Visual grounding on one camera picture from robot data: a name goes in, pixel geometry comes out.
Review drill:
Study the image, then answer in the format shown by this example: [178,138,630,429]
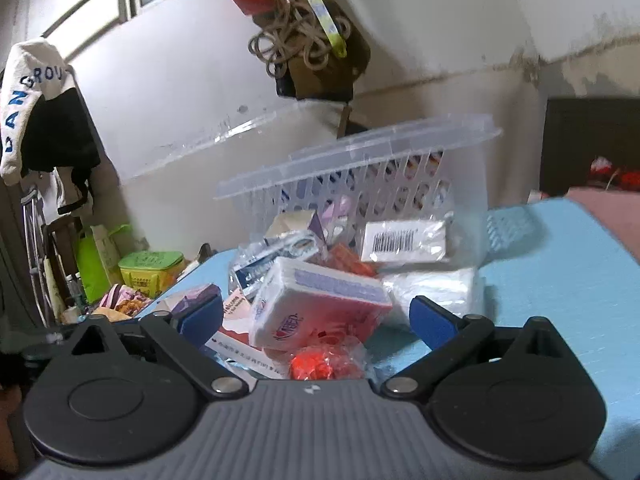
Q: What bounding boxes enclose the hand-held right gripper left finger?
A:
[65,295,251,402]

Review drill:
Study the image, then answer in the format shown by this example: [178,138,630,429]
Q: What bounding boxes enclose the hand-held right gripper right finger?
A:
[382,296,573,402]

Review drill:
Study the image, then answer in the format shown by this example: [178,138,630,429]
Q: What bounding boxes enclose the white packet with barcode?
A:
[359,219,449,264]

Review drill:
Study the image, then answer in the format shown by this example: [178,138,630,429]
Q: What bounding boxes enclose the pink and purple tissue pack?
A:
[248,256,394,352]

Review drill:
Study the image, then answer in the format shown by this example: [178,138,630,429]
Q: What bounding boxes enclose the red candy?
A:
[289,334,367,382]

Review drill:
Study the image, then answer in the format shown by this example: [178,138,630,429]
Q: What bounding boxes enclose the clear plastic basket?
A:
[215,114,503,271]

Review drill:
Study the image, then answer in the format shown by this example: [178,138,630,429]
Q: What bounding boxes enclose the clear bag of white tissues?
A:
[379,266,482,330]

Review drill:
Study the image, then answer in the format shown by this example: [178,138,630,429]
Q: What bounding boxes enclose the white card with red print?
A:
[205,287,292,380]

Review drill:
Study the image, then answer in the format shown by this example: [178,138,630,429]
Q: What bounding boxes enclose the yellow-green lidded basket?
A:
[118,250,186,300]

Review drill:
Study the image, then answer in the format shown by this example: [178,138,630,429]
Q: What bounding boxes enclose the printed snack packet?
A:
[99,284,153,318]

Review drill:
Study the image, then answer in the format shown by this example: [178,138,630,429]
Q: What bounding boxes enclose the blue and white sachet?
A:
[229,230,328,295]

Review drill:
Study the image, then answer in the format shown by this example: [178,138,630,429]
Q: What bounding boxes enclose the orange packet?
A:
[322,244,377,278]

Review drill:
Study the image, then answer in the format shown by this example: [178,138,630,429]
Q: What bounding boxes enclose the green tote bag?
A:
[75,224,132,303]

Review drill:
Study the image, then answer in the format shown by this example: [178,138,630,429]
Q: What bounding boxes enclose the blue foam mat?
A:
[135,196,640,480]

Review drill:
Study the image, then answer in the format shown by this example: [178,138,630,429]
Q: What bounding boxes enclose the small grey carton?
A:
[264,209,326,243]

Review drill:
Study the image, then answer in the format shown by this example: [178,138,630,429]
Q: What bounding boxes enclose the metal crutch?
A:
[19,182,58,328]

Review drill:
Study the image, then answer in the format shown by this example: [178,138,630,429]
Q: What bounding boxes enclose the pink blanket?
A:
[567,186,640,263]

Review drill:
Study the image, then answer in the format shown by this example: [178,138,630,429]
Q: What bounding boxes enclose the dark wooden headboard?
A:
[539,96,640,198]

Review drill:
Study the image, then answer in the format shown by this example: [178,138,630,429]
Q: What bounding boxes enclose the red plush toys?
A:
[587,156,640,192]

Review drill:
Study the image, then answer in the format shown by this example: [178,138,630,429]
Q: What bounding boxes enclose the black hanging garment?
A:
[20,87,102,173]

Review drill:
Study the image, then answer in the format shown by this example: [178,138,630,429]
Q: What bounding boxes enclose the brown hanging bag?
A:
[250,0,372,106]

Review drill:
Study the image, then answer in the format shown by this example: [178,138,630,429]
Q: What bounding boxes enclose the white garment with blue letters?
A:
[0,38,71,187]

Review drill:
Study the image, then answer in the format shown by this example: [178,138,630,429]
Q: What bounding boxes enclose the coiled tan rope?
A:
[248,0,353,78]

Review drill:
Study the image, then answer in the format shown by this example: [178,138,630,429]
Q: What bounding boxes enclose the yellow-green printed strap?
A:
[287,0,347,58]

